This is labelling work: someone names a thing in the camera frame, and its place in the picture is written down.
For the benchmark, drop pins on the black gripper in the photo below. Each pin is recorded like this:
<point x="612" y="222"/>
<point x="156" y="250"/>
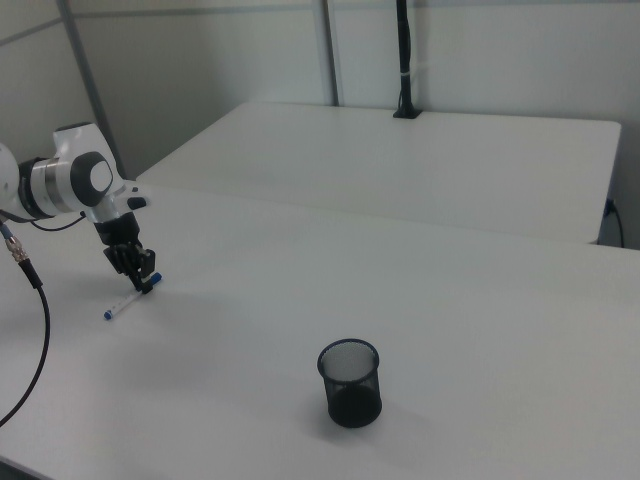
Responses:
<point x="117" y="230"/>

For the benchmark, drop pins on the white marker with blue cap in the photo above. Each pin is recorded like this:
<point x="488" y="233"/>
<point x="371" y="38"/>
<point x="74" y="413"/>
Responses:
<point x="120" y="305"/>

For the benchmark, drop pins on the black mesh pen cup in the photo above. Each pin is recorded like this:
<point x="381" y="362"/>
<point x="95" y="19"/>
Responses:
<point x="355" y="400"/>

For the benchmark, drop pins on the white side table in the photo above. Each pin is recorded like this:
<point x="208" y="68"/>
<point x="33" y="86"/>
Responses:
<point x="400" y="170"/>

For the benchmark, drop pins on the grey metal partition post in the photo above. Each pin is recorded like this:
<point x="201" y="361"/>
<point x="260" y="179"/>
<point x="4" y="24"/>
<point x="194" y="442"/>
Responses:
<point x="92" y="85"/>
<point x="331" y="50"/>

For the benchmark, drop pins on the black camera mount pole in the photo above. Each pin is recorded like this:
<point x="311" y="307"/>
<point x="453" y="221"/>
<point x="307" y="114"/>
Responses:
<point x="405" y="50"/>

